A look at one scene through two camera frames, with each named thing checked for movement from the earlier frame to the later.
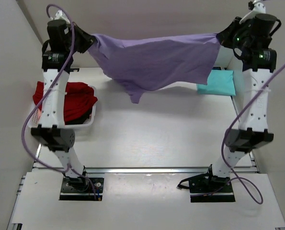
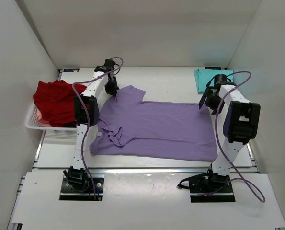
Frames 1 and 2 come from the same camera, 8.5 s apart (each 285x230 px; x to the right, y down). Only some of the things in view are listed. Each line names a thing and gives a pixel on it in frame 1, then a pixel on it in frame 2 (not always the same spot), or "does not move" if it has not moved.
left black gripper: x=89 y=39 to x=112 y=91
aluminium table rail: x=146 y=170 does not move
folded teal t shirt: x=220 y=82 does not move
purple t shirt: x=137 y=66 to x=129 y=126
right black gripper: x=224 y=38 to x=216 y=108
